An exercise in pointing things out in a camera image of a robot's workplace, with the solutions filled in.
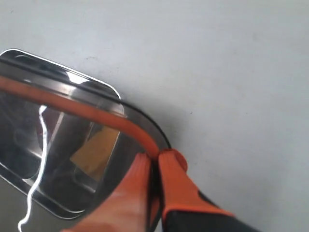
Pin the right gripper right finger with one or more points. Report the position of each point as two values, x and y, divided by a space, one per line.
186 208

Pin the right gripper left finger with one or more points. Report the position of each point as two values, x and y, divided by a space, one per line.
126 209

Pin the yellow toy cheese wedge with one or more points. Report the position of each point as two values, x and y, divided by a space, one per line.
93 156

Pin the dark transparent box lid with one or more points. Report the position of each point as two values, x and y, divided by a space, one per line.
138 133

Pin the stainless steel lunch box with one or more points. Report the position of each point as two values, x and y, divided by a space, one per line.
65 190

